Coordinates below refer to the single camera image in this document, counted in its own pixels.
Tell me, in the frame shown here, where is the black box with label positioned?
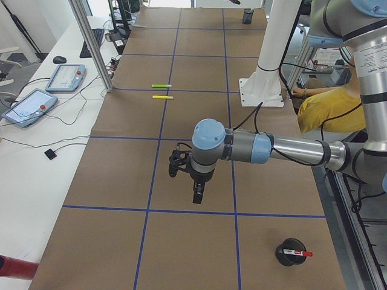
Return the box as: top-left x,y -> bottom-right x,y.
109,30 -> 130,55

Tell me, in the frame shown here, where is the green highlighter pen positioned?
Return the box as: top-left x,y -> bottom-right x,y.
151,84 -> 172,88

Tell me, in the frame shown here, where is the red fire extinguisher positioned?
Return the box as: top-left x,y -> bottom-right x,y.
0,255 -> 39,280

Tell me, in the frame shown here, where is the black usb hub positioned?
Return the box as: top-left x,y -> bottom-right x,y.
108,57 -> 120,71

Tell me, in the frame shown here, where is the right black mesh pen cup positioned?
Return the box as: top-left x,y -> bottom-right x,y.
242,8 -> 254,25

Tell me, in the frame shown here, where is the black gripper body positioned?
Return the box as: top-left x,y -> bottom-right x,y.
168,143 -> 215,183

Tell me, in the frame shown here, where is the far teach pendant tablet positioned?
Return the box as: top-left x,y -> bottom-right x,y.
45,64 -> 86,93

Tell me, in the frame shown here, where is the yellow highlighter pen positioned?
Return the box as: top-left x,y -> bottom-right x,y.
152,95 -> 174,100

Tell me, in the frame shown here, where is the black mesh pen cup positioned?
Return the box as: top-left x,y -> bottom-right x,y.
242,8 -> 254,25
275,237 -> 307,266

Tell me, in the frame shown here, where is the brown paper table mat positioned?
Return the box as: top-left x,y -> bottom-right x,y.
31,8 -> 345,289

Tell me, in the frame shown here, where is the aluminium frame post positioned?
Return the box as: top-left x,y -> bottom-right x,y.
68,0 -> 113,92

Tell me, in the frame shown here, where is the white camera post base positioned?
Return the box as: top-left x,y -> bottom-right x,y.
239,0 -> 302,108

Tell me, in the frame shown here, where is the black monitor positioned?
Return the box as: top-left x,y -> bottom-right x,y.
117,0 -> 132,22

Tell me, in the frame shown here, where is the red and white marker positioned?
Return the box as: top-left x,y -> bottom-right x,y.
282,249 -> 313,257

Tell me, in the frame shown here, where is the small black square device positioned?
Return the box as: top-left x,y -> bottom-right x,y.
44,149 -> 57,160

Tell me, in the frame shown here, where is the black computer mouse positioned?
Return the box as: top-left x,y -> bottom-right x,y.
53,56 -> 67,64

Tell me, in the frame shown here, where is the near teach pendant tablet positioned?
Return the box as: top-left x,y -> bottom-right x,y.
1,89 -> 58,127

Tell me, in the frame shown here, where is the left black mesh pen cup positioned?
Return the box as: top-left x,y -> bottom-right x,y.
275,237 -> 307,266

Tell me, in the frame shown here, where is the teach pendant tablet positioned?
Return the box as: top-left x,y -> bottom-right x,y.
45,64 -> 86,93
1,89 -> 58,127

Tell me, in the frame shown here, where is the black keyboard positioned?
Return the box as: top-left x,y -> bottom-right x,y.
79,28 -> 106,59

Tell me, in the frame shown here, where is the person in yellow shirt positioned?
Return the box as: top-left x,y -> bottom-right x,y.
292,66 -> 366,134

